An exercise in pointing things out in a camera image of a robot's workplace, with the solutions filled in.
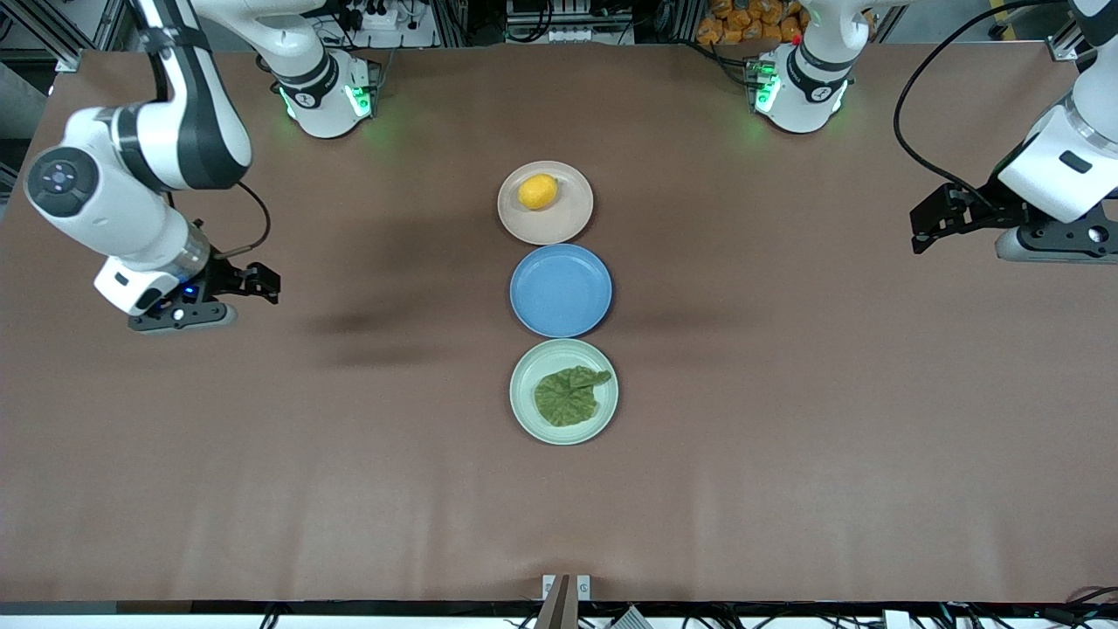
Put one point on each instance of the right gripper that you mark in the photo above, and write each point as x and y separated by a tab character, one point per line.
222	277

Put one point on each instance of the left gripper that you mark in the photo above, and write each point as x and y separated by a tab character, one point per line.
985	209

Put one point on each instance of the yellow lemon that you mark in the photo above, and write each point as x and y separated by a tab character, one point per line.
537	192

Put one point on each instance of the green lettuce leaf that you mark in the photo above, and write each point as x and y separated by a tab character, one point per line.
568	400

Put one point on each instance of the right white Franka arm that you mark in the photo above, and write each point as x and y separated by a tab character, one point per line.
96	201

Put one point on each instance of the brown table cover mat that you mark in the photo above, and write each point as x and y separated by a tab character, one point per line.
349	489

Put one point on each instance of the bag of orange snacks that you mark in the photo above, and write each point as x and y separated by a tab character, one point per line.
742	22

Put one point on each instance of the white power strip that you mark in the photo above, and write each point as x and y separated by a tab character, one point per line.
376	16

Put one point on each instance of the pale green round plate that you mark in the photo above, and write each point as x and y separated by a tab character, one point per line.
524	411

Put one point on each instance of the blue round plate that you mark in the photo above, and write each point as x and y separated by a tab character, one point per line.
561	290

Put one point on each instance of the pink round plate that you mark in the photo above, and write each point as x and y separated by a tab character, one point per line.
559	223

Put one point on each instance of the aluminium frame profile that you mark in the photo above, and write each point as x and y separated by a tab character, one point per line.
1061	44
83	39

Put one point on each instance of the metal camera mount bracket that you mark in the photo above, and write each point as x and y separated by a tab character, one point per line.
565	598

